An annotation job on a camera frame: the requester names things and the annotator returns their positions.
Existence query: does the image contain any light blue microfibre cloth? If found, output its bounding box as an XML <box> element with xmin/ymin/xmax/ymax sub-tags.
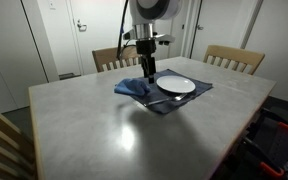
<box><xmin>113</xmin><ymin>77</ymin><xmax>151</xmax><ymax>98</ymax></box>

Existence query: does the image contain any white door with lever handle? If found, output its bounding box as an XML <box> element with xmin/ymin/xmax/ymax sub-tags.
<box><xmin>66</xmin><ymin>0</ymin><xmax>127</xmax><ymax>76</ymax></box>

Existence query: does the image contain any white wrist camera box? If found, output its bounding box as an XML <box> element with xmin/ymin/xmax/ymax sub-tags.
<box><xmin>152</xmin><ymin>32</ymin><xmax>177</xmax><ymax>47</ymax></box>

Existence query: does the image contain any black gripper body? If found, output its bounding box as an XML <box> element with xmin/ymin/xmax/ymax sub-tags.
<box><xmin>135</xmin><ymin>39</ymin><xmax>157</xmax><ymax>79</ymax></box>

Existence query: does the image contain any white round plate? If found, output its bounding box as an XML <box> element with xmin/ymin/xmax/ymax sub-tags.
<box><xmin>156</xmin><ymin>74</ymin><xmax>197</xmax><ymax>95</ymax></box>

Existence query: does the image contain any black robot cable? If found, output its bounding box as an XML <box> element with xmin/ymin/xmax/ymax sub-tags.
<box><xmin>116</xmin><ymin>0</ymin><xmax>142</xmax><ymax>61</ymax></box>

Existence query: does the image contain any white door with small handle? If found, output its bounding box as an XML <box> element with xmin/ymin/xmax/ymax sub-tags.
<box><xmin>189</xmin><ymin>0</ymin><xmax>252</xmax><ymax>63</ymax></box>

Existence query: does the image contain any silver lever door handle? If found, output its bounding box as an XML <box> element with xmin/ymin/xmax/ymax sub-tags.
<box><xmin>75</xmin><ymin>19</ymin><xmax>88</xmax><ymax>33</ymax></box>

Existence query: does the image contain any wooden slat-back chair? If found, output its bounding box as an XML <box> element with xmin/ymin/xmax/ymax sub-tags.
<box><xmin>91</xmin><ymin>44</ymin><xmax>145</xmax><ymax>73</ymax></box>
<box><xmin>0</xmin><ymin>101</ymin><xmax>38</xmax><ymax>180</ymax></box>
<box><xmin>202</xmin><ymin>44</ymin><xmax>266</xmax><ymax>76</ymax></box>

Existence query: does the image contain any black clamp orange handle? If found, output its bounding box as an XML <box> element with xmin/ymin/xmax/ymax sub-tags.
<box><xmin>243</xmin><ymin>136</ymin><xmax>285</xmax><ymax>178</ymax></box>
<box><xmin>260</xmin><ymin>108</ymin><xmax>288</xmax><ymax>134</ymax></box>

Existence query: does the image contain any dark blue fabric placemat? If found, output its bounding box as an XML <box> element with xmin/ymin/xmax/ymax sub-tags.
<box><xmin>114</xmin><ymin>68</ymin><xmax>214</xmax><ymax>116</ymax></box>

